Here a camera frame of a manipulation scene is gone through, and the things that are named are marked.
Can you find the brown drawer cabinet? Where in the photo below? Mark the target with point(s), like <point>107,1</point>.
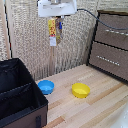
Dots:
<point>110,45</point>

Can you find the black fabric storage box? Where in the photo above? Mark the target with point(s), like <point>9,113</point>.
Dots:
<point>18,95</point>

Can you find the yellow plastic bowl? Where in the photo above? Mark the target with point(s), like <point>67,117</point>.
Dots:
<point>81,90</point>

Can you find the blue plastic bowl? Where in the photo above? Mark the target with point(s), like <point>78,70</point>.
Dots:
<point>46,86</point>

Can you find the colourful granola bar packet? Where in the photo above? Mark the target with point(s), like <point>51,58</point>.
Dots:
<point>54,31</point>

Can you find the beige woven folding screen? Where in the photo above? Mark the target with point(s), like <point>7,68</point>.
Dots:
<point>30,36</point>

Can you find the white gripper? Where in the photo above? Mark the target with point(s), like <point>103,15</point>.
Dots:
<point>57,8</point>

